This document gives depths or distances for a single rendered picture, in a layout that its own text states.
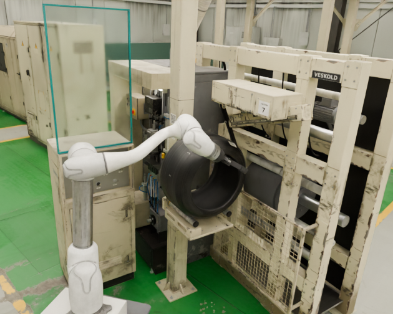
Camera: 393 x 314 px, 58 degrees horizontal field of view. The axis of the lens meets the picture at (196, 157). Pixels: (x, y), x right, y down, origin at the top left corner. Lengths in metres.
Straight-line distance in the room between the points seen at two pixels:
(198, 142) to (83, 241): 0.79
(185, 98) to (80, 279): 1.32
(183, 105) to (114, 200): 0.94
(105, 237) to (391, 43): 9.67
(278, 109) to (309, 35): 10.02
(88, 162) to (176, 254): 1.53
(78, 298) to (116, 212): 1.16
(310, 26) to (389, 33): 2.30
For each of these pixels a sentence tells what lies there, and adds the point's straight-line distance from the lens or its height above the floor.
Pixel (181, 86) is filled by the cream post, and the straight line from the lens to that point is 2.41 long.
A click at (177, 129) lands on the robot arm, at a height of 1.64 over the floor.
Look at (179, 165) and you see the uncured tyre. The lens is 2.18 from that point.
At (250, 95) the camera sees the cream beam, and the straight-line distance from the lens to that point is 2.21.
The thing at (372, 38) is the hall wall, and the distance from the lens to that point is 11.38.
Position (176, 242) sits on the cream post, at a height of 0.51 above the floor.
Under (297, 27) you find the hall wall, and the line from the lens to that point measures 12.33.
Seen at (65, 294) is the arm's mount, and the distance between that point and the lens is 2.16.
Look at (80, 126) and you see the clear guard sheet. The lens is 2.57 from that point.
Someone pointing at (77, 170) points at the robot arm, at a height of 1.53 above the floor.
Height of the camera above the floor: 2.15
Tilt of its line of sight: 21 degrees down
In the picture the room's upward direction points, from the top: 3 degrees clockwise
